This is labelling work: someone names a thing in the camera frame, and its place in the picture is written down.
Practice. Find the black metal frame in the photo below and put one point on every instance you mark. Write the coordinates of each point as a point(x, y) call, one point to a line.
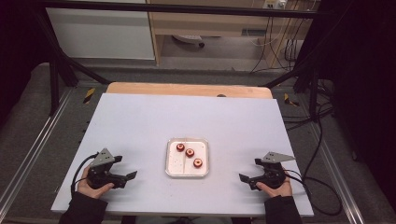
point(174, 8)

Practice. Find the person's right hand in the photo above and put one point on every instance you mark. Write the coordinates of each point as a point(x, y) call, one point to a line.
point(278, 189)

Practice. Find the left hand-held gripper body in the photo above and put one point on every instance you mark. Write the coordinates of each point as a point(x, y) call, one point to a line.
point(100, 169)

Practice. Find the wooden table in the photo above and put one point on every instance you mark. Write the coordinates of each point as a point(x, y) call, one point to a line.
point(186, 90)

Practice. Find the aluminium floor rail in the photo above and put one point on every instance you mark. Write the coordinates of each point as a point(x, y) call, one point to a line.
point(34, 149)
point(339, 180)

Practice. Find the white cabinet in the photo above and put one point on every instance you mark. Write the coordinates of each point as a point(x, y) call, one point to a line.
point(99, 31)

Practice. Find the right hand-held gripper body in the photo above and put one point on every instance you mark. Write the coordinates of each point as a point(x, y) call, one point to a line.
point(272, 174)

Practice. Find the wooden desk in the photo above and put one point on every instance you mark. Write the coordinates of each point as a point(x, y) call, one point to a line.
point(214, 23)

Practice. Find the black curtain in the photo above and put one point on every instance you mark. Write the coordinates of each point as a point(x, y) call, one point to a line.
point(18, 46)
point(364, 77)

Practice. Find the white chair base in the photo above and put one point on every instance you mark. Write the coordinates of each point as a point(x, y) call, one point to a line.
point(188, 39)

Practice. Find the white metal tray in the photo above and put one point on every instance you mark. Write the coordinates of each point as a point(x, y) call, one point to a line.
point(177, 166)

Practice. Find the white power strip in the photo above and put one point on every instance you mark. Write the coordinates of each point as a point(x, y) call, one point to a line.
point(274, 3)

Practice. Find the red cored hawthorn fruit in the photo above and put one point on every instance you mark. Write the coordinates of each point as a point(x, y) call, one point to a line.
point(190, 152)
point(197, 162)
point(180, 147)

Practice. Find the person's left hand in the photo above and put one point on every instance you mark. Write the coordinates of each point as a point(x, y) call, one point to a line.
point(88, 188)

